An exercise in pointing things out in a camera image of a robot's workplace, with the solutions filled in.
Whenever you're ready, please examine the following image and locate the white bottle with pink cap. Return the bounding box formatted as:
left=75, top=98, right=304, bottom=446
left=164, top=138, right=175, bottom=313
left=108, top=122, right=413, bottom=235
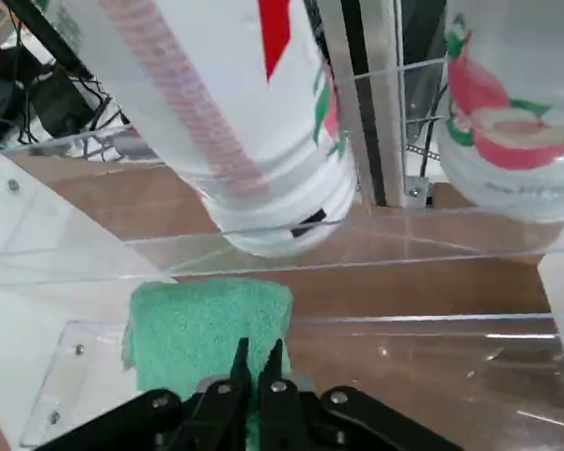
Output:
left=41, top=0, right=359, bottom=258
left=435, top=0, right=564, bottom=223

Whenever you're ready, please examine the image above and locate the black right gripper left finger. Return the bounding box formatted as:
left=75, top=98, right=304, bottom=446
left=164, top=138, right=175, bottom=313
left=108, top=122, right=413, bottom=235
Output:
left=36, top=337, right=255, bottom=451

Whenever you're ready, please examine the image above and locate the aluminium frame post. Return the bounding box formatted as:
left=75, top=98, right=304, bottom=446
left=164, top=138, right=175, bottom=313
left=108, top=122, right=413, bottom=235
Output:
left=305, top=0, right=434, bottom=209

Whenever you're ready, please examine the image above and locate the black device box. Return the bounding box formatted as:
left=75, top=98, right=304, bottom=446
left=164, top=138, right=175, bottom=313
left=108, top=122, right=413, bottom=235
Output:
left=25, top=63, right=104, bottom=140

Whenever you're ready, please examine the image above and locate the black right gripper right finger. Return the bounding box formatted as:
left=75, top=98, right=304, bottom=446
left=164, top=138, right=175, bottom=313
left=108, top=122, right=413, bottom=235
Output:
left=258, top=338, right=458, bottom=451

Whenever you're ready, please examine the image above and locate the clear acrylic tiered shelf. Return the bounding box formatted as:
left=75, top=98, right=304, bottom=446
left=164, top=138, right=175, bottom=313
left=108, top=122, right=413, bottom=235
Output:
left=0, top=55, right=564, bottom=451

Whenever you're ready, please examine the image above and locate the green microfibre cloth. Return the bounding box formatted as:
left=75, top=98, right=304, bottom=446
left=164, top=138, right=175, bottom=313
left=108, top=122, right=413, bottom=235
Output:
left=120, top=276, right=296, bottom=451

